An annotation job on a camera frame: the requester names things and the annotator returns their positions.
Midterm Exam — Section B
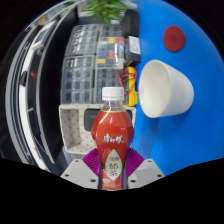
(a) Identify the grey small-parts drawer cabinet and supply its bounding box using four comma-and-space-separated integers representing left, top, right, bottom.
59, 54, 124, 104
64, 23, 126, 58

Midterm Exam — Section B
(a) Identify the clear organizer with coloured parts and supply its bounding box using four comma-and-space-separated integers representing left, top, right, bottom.
95, 35, 126, 70

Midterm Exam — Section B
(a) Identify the white perforated storage bin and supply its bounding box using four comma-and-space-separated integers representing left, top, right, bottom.
58, 103, 137, 155

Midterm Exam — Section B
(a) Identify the white cup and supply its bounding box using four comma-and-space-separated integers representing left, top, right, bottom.
137, 59, 195, 119

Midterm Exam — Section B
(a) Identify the yellow multimeter with leads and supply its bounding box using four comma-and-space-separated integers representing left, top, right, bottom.
118, 65, 139, 108

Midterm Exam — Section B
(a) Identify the black box with white label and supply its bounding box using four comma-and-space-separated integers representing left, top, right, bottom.
124, 35, 142, 67

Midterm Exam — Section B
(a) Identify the green potted plant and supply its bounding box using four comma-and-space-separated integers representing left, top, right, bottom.
81, 0, 134, 24

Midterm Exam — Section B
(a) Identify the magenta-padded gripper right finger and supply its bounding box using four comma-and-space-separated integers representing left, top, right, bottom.
124, 148, 165, 190

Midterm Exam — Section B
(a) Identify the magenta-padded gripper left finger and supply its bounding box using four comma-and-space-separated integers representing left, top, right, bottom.
59, 148, 101, 190

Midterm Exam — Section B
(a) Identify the dark shelf unit with equipment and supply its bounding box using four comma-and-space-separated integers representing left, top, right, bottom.
4, 6, 84, 168

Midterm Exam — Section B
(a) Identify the red drink bottle white cap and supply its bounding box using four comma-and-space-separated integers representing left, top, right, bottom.
90, 86, 135, 191

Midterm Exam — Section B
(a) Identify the flat round red coaster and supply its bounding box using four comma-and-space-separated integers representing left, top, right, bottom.
162, 25, 187, 53

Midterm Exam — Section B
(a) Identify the flat black case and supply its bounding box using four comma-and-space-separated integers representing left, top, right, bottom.
124, 8, 141, 38

